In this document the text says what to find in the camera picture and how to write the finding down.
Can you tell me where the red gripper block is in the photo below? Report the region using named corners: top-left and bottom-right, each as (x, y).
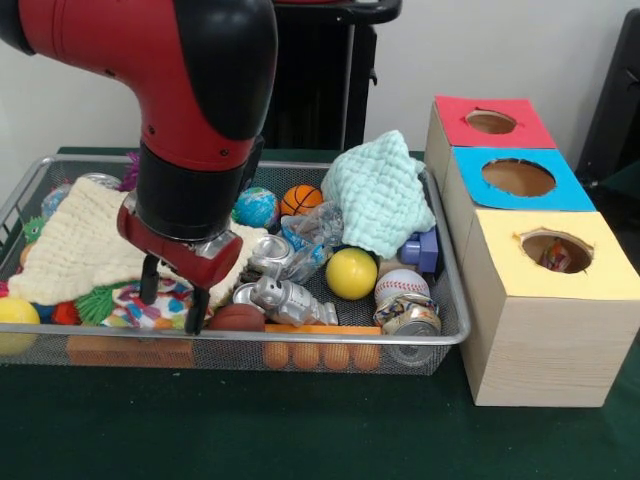
top-left (116, 192), bottom-right (245, 336)

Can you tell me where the multicolour confetti print cloth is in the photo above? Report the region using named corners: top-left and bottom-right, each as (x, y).
top-left (537, 238), bottom-right (575, 272)
top-left (99, 279), bottom-right (199, 330)

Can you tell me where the cream waffle cloth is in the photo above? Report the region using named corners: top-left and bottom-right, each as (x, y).
top-left (7, 177), bottom-right (269, 309)

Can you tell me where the shallow grey mesh bin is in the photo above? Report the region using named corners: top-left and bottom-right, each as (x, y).
top-left (0, 153), bottom-right (472, 377)

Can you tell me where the wooden box with three holes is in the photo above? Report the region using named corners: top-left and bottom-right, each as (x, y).
top-left (424, 94), bottom-right (640, 409)

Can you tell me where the small brown ball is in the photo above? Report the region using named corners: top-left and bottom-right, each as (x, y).
top-left (208, 303), bottom-right (267, 332)

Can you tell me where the silver robot toy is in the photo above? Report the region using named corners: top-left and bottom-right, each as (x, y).
top-left (249, 275), bottom-right (340, 327)

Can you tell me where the blue globe ball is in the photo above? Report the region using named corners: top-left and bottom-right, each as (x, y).
top-left (233, 186), bottom-right (280, 232)

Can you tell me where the small orange basketball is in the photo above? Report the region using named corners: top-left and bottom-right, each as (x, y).
top-left (279, 183), bottom-right (325, 219)

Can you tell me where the yellow plastic ball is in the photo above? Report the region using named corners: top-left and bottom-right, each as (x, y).
top-left (325, 247), bottom-right (379, 301)

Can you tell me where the white baseball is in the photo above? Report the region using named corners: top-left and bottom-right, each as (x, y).
top-left (374, 268), bottom-right (431, 307)

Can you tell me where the mint green waffle cloth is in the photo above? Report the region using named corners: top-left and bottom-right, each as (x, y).
top-left (320, 128), bottom-right (437, 260)

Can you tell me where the crushed printed drink can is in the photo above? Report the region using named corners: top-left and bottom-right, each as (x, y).
top-left (373, 294), bottom-right (444, 337)

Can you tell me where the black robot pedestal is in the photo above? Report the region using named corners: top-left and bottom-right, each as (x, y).
top-left (259, 0), bottom-right (404, 151)

